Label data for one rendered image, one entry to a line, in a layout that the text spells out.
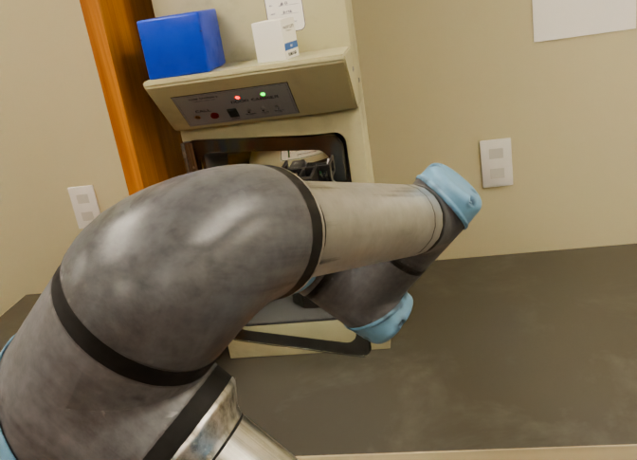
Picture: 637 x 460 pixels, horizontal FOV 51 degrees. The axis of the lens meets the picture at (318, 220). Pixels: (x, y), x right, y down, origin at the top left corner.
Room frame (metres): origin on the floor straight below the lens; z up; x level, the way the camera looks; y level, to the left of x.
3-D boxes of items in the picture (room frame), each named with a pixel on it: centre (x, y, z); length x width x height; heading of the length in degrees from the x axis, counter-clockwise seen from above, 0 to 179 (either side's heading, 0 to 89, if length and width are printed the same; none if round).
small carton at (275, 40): (1.09, 0.02, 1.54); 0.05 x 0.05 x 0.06; 65
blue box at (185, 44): (1.11, 0.17, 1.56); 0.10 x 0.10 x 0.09; 79
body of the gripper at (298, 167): (0.88, 0.01, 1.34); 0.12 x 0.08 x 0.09; 170
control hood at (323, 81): (1.10, 0.07, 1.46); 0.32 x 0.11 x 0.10; 79
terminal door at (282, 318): (1.10, 0.08, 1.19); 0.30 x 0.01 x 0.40; 60
